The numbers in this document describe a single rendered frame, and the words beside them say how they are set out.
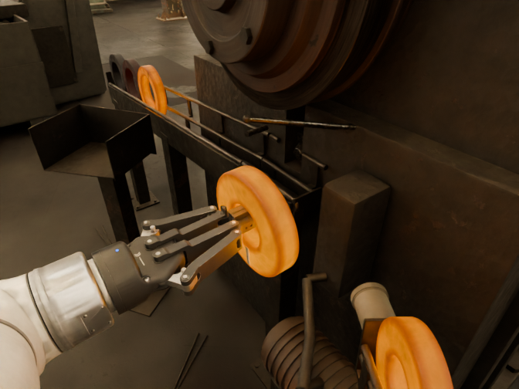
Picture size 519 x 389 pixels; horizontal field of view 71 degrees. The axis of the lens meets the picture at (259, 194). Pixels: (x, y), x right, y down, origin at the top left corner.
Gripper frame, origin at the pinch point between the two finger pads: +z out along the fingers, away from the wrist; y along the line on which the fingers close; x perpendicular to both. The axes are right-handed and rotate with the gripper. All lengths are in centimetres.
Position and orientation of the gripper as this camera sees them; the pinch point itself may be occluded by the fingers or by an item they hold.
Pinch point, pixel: (253, 212)
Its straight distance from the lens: 49.4
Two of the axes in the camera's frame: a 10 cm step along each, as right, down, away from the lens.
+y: 5.8, 4.6, -6.7
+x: -0.4, -8.1, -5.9
